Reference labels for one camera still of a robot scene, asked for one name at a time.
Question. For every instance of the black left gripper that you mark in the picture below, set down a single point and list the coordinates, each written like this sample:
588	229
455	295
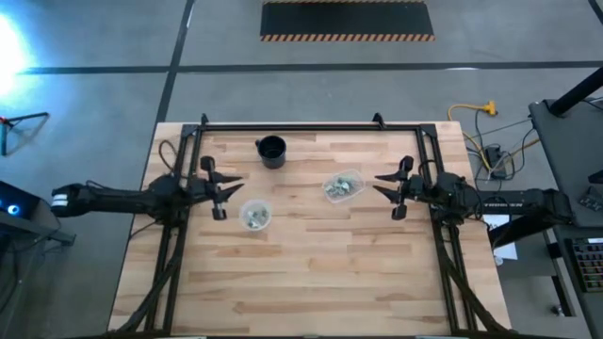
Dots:
213	190

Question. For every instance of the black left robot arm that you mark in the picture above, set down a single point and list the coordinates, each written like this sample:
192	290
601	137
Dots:
122	200

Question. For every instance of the clear round plastic cup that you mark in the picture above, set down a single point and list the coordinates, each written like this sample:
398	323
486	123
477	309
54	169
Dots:
244	212
358	181

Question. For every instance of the black mug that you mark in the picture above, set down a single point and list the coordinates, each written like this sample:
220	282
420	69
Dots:
272	150

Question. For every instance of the black desk support beam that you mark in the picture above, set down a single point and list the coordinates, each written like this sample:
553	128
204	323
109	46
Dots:
523	230

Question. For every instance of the black box with blue light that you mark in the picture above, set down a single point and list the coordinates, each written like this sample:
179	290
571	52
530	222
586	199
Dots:
16	200

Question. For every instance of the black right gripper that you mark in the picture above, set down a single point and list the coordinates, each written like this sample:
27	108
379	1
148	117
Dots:
409	188

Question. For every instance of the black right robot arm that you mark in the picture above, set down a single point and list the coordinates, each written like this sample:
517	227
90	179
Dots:
499	200

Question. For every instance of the black aluminium table frame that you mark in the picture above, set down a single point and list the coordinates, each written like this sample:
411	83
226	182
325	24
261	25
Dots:
311	127

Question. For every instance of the black power strip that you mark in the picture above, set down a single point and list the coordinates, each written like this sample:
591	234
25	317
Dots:
495	157

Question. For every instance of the backlit keyboard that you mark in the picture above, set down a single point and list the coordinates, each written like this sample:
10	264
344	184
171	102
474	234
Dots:
590	263

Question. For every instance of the black hazard-striped floor mat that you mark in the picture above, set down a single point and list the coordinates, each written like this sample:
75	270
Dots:
346	19

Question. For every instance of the black diagonal pole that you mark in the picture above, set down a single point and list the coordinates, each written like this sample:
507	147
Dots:
577	92

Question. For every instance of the grey side desk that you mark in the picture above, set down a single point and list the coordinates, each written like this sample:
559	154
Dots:
572	155

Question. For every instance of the black tripod stand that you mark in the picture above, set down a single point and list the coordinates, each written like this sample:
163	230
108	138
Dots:
26	116

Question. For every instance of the white paper sheet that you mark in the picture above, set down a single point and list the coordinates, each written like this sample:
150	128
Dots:
500	226

